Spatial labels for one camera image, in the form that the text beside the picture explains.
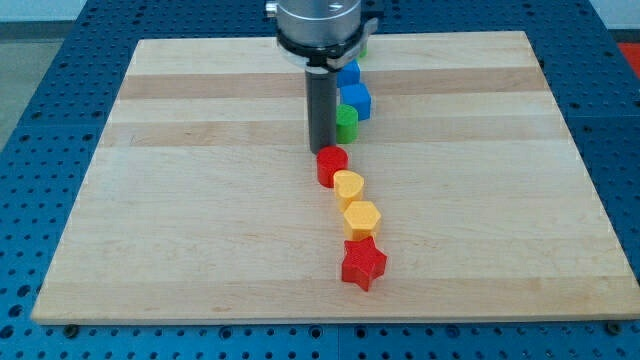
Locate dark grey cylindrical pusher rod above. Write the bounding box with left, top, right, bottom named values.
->
left=305, top=71, right=337, bottom=154

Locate green cylinder block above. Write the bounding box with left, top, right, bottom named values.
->
left=336, top=104, right=359, bottom=144

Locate blue block behind cube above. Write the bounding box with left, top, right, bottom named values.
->
left=337, top=60, right=361, bottom=88

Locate red cylinder block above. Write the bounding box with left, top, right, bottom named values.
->
left=316, top=146, right=349, bottom=188

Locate yellow heart block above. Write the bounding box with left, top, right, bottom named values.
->
left=333, top=170, right=365, bottom=212

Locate yellow hexagon block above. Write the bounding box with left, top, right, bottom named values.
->
left=343, top=201, right=382, bottom=241

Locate wooden board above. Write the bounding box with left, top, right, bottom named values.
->
left=32, top=31, right=639, bottom=325

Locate red star block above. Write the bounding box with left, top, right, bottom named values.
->
left=341, top=236, right=387, bottom=292

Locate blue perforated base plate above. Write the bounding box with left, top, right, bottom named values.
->
left=1, top=0, right=639, bottom=359

